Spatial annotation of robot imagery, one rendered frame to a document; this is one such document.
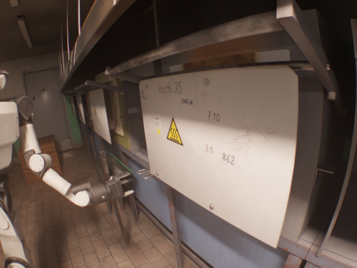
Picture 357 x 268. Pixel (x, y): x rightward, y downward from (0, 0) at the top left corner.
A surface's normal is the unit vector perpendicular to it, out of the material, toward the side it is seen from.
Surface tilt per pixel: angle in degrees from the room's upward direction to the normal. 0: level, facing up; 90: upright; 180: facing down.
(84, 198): 58
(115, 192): 90
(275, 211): 90
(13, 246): 90
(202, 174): 90
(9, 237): 112
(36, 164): 73
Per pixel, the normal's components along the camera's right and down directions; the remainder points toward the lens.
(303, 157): -0.81, 0.22
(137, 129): 0.58, 0.16
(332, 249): -0.09, -0.96
